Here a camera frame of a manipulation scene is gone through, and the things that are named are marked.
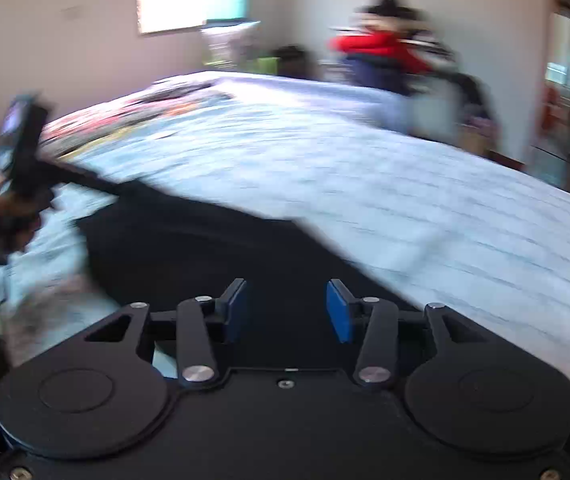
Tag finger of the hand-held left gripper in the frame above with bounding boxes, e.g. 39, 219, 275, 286
40, 157, 122, 201

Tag black pants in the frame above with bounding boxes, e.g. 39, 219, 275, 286
47, 160, 418, 378

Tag grey garment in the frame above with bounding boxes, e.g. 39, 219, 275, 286
405, 77, 466, 143

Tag red puffer jacket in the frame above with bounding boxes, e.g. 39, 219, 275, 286
329, 30, 433, 75

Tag pink bag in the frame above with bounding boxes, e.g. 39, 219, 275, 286
465, 116, 497, 142

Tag person's left hand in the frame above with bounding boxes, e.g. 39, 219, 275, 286
0, 184, 42, 261

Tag wooden door frame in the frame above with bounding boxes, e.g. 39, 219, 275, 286
528, 2, 570, 188

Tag stack of light folded clothes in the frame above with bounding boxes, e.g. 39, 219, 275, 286
330, 12, 458, 61

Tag black hat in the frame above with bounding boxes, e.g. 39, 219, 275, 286
357, 0, 426, 23

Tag green plastic stool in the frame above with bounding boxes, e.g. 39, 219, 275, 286
249, 56, 280, 77

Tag black jacket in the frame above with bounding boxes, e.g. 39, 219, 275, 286
448, 72, 502, 133

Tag navy puffer jacket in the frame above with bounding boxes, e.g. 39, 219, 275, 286
340, 55, 418, 97

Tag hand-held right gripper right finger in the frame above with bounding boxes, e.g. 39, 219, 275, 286
326, 279, 488, 389

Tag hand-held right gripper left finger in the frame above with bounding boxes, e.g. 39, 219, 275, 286
84, 278, 249, 391

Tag black bag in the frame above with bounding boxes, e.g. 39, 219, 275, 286
270, 44, 322, 82

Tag colourful patterned quilt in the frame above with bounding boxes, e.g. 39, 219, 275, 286
37, 79, 233, 161

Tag bed with script-printed sheet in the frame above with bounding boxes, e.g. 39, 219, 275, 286
0, 70, 570, 408

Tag floral pillow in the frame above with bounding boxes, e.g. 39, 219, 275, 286
200, 21, 262, 70

